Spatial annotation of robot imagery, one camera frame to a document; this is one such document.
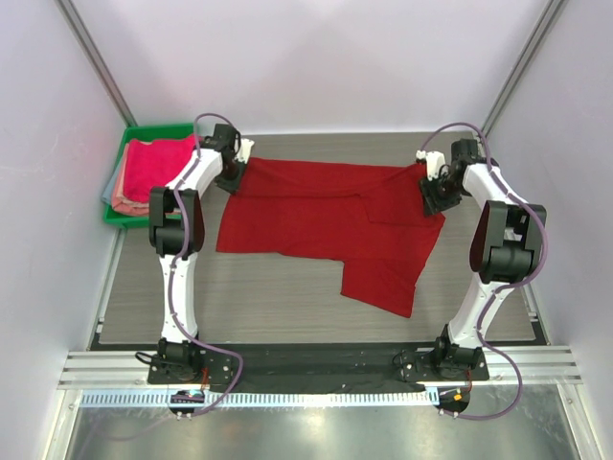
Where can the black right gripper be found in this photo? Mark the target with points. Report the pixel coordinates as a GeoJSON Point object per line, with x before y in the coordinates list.
{"type": "Point", "coordinates": [436, 198]}

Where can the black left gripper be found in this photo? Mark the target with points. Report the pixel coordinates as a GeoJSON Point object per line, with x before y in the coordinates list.
{"type": "Point", "coordinates": [231, 186]}

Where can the dark red t-shirt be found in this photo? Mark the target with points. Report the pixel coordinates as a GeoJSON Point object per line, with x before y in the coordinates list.
{"type": "Point", "coordinates": [369, 218]}

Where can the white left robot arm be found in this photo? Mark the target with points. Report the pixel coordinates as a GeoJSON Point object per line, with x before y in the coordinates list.
{"type": "Point", "coordinates": [177, 232]}

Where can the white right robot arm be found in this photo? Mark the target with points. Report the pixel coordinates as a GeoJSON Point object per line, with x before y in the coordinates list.
{"type": "Point", "coordinates": [505, 253]}

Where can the green plastic bin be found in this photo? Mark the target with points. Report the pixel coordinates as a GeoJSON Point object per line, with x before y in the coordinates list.
{"type": "Point", "coordinates": [146, 134]}

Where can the salmon folded t-shirt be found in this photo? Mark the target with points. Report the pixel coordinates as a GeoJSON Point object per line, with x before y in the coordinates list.
{"type": "Point", "coordinates": [120, 203]}

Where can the grey-blue folded t-shirt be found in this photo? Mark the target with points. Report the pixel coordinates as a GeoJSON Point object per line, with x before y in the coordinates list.
{"type": "Point", "coordinates": [107, 192]}

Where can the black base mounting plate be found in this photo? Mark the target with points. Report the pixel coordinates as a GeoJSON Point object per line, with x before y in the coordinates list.
{"type": "Point", "coordinates": [317, 368]}

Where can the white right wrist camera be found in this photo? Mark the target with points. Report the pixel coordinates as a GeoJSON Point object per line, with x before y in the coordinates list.
{"type": "Point", "coordinates": [434, 162]}

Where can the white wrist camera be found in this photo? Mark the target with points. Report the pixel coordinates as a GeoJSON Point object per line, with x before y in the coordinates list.
{"type": "Point", "coordinates": [434, 162]}
{"type": "Point", "coordinates": [245, 150]}

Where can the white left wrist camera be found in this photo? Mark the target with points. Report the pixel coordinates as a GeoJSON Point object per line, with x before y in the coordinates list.
{"type": "Point", "coordinates": [245, 150]}

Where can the aluminium front rail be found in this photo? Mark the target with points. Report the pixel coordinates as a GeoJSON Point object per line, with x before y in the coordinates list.
{"type": "Point", "coordinates": [120, 369]}

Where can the right aluminium frame post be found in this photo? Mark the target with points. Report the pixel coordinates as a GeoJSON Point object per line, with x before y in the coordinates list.
{"type": "Point", "coordinates": [536, 38]}

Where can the aluminium frame post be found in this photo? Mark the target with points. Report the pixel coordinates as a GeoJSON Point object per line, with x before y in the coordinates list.
{"type": "Point", "coordinates": [536, 38]}
{"type": "Point", "coordinates": [92, 53]}

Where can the slotted cable duct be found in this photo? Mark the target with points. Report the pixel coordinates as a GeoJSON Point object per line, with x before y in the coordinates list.
{"type": "Point", "coordinates": [167, 398]}

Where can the left aluminium frame post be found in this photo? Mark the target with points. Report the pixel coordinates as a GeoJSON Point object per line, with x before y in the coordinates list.
{"type": "Point", "coordinates": [92, 53]}

